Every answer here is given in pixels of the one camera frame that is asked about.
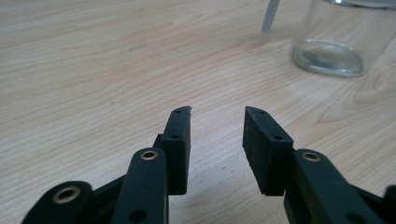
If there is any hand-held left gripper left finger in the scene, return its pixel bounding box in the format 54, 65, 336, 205
152, 105, 192, 196

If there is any translucent white straw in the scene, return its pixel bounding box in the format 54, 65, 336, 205
261, 0, 281, 33

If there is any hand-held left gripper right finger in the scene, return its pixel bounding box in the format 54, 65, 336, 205
242, 105, 294, 197

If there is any clear glass jar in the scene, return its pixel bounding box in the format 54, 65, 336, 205
290, 0, 396, 78

